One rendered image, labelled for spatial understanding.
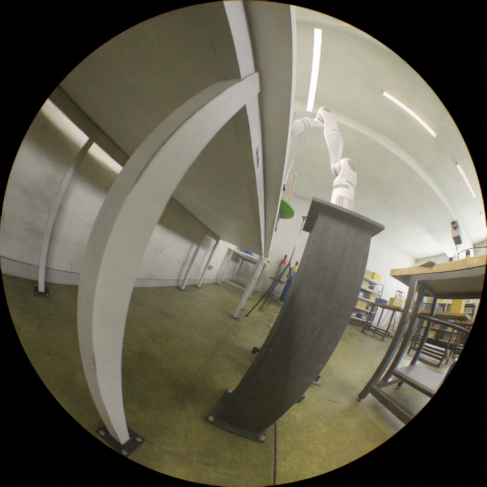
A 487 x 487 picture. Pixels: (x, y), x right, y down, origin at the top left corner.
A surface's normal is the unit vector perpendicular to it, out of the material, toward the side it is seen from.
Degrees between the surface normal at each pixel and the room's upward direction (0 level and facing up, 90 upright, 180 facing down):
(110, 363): 90
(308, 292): 90
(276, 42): 180
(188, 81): 180
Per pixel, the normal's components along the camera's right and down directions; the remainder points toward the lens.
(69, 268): 0.91, 0.36
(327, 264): -0.25, -0.26
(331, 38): -0.39, 0.91
